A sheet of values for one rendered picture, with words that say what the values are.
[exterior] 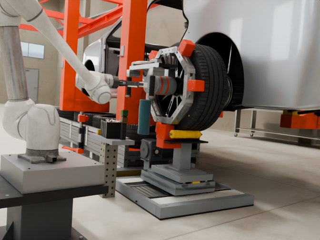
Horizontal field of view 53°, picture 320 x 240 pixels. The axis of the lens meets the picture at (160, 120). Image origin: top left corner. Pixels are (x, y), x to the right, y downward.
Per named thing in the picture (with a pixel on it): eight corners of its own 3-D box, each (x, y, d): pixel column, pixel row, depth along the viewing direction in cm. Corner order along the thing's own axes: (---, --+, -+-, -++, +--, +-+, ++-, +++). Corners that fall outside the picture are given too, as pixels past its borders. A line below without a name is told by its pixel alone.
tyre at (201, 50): (244, 88, 211) (203, 28, 249) (216, 85, 199) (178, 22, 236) (195, 148, 253) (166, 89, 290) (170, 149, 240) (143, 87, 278)
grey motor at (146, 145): (188, 177, 287) (191, 138, 285) (147, 180, 265) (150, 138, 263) (176, 172, 302) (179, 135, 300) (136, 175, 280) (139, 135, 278)
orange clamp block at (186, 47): (190, 56, 221) (195, 45, 216) (181, 55, 217) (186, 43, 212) (185, 51, 226) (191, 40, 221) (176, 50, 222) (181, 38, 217)
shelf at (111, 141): (134, 145, 224) (135, 140, 224) (111, 145, 215) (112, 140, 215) (110, 136, 260) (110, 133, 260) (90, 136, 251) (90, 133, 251)
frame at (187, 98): (191, 126, 216) (197, 45, 213) (183, 126, 212) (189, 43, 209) (151, 120, 262) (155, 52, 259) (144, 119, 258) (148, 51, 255)
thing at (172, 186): (214, 192, 242) (215, 179, 241) (175, 197, 223) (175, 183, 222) (176, 176, 284) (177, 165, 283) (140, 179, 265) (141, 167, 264)
